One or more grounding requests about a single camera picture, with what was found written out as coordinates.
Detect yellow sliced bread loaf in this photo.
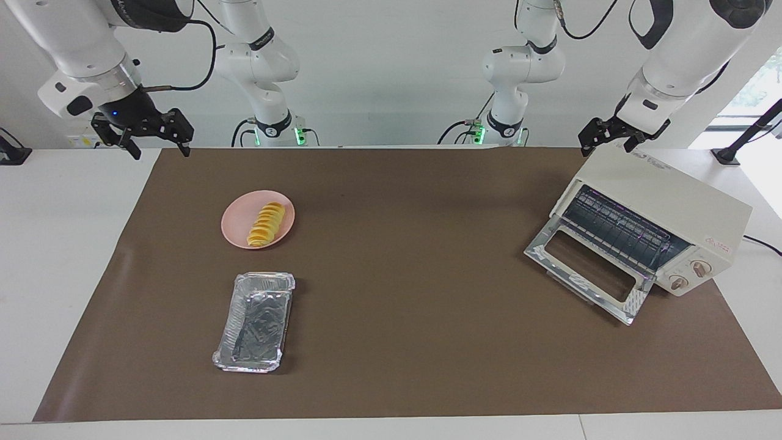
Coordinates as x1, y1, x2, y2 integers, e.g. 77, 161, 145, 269
247, 202, 286, 248

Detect aluminium foil tray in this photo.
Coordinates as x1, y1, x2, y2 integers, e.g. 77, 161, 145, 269
212, 273, 296, 373

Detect cream toaster oven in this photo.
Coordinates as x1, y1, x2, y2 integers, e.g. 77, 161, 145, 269
524, 144, 753, 326

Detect glass oven door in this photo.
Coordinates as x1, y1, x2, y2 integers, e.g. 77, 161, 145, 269
524, 217, 656, 326

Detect pink round plate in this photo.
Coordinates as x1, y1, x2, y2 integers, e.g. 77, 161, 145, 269
221, 190, 296, 250

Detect black table clamp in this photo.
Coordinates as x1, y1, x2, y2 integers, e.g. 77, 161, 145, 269
0, 127, 32, 166

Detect brown table mat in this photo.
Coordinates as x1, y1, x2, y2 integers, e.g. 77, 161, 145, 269
32, 147, 782, 422

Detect black base cable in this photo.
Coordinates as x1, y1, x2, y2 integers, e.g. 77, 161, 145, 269
437, 92, 491, 146
231, 118, 257, 147

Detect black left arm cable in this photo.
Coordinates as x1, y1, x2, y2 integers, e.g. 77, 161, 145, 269
516, 0, 619, 41

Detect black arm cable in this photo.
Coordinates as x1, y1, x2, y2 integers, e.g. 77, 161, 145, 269
144, 0, 218, 92
516, 0, 619, 41

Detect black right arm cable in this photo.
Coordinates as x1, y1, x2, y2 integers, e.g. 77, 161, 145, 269
144, 0, 218, 92

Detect black camera stand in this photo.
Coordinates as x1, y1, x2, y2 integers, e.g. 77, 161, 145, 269
712, 98, 782, 166

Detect black oven power cable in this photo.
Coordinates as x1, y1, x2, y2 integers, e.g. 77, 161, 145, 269
742, 235, 782, 257

